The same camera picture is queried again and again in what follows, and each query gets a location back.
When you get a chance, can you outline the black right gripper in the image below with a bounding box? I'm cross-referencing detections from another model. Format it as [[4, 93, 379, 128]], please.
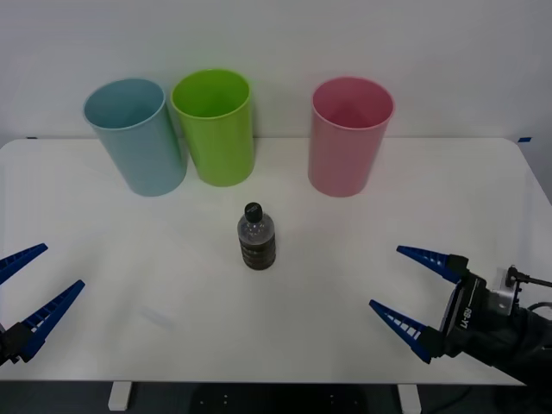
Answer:
[[368, 245, 518, 366]]

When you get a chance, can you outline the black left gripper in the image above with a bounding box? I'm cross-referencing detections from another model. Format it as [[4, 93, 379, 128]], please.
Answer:
[[0, 243, 86, 367]]

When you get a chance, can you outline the dark plastic bottle black cap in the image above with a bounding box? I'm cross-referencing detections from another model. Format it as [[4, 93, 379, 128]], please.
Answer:
[[236, 201, 277, 272]]

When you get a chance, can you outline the white table leg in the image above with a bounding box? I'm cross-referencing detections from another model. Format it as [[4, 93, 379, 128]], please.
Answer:
[[397, 384, 422, 414], [107, 382, 133, 411]]

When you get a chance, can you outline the pink plastic bin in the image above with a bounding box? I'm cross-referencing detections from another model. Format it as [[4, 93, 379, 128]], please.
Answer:
[[307, 76, 396, 198]]

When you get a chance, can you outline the pale blue plastic bin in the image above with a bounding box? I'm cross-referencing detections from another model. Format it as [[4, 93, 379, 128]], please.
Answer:
[[81, 77, 189, 198]]

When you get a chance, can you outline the green plastic bin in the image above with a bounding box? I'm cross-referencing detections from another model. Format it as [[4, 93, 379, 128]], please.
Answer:
[[170, 67, 255, 188]]

